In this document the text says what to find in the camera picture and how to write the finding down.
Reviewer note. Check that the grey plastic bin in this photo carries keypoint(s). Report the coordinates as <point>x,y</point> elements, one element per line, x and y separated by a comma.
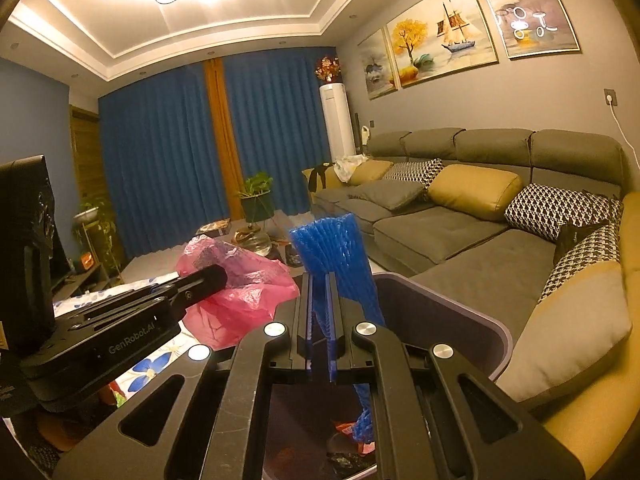
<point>440,310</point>

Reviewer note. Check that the glass fish bowl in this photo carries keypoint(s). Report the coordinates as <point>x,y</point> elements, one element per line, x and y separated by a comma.
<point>259,242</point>

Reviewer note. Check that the tree and ship painting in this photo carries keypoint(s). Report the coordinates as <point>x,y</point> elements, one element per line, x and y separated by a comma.
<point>440,35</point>

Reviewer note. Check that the large patterned cushion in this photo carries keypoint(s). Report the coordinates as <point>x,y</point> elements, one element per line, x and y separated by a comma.
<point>545,210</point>

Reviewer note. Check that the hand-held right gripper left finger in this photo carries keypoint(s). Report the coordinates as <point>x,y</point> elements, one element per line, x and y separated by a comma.
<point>307,320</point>

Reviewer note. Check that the patterned flat box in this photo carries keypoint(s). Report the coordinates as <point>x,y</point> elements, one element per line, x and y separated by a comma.
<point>215,227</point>

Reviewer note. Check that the dark low cabinet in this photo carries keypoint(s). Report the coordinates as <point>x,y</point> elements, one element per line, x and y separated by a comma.
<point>95,280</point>

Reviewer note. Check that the wall socket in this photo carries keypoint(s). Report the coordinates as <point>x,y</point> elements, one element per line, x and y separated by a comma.
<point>611,97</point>

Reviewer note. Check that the small framed painting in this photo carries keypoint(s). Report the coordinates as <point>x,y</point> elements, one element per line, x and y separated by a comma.
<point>377,65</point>

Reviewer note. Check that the grey and yellow seat cushion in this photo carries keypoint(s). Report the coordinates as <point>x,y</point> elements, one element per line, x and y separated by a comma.
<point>575,330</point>

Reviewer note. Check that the black slim speaker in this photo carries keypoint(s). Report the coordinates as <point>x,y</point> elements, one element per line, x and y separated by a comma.
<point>356,132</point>

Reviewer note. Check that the red snack wrapper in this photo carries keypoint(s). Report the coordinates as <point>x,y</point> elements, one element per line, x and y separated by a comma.
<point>347,430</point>

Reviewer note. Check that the framed painting with gold frame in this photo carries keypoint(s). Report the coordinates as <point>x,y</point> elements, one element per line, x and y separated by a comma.
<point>530,5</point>

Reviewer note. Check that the orange curtain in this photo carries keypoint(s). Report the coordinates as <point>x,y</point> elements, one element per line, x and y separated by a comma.
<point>220,135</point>

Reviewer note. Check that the small patterned cushion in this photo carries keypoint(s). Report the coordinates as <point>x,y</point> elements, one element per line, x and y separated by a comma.
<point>415,170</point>

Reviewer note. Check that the wide blue curtain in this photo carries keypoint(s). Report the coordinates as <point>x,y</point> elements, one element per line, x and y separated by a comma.
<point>155,160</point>

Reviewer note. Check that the blue curtain beside air conditioner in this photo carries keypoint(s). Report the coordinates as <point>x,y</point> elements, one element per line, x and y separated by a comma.
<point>280,125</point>

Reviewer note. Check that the small white appliance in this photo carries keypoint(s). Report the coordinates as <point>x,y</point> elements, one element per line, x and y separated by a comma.
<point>366,137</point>

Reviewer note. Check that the white cloth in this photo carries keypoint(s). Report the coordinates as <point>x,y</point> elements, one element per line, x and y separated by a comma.
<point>350,166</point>

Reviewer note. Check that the white standing air conditioner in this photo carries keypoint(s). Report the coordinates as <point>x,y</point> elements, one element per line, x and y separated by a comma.
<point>337,120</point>

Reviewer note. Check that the black garment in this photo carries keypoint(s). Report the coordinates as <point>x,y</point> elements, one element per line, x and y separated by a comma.
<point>320,175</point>

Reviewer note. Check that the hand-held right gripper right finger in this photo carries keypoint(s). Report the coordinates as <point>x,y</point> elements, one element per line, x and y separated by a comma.
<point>332,325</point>

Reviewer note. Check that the patterned cushion with yellow edge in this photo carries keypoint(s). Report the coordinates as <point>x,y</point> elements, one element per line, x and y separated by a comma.
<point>585,260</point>

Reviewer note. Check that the blue floral blanket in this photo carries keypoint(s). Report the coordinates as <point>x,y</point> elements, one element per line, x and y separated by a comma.
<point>155,365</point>

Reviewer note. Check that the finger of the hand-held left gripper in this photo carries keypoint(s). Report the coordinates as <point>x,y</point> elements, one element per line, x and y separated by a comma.
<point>200,285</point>

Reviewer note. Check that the small yellow cushion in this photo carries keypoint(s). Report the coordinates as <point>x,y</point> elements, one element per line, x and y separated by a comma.
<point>370,171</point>

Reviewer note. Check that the dark coffee table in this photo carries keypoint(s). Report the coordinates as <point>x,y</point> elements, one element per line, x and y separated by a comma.
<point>280,250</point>

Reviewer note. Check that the black crumpled wrapper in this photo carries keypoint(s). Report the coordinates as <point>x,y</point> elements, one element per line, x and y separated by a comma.
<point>345,462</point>

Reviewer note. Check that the blue foam net sleeve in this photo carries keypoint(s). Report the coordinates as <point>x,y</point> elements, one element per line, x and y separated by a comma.
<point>330,245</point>

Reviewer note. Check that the potted plant on stand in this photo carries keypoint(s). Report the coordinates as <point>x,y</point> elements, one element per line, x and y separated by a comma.
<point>92,215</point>

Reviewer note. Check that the artificial flower bouquet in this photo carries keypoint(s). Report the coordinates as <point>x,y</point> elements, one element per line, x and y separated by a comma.
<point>327,69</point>

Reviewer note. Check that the black cloth bundle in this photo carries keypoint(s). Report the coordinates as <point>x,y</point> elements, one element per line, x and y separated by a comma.
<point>572,237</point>

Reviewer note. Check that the potted plant in green pot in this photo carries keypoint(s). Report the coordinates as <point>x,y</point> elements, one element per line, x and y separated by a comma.
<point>257,205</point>

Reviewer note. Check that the pink plastic bag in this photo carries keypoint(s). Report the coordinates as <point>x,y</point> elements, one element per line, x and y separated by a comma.
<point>245,290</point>

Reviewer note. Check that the large yellow cushion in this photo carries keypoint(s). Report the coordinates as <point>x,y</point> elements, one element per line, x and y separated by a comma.
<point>475,190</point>

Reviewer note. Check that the grey sectional sofa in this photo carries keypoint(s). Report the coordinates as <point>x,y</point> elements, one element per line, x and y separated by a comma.
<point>450,245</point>

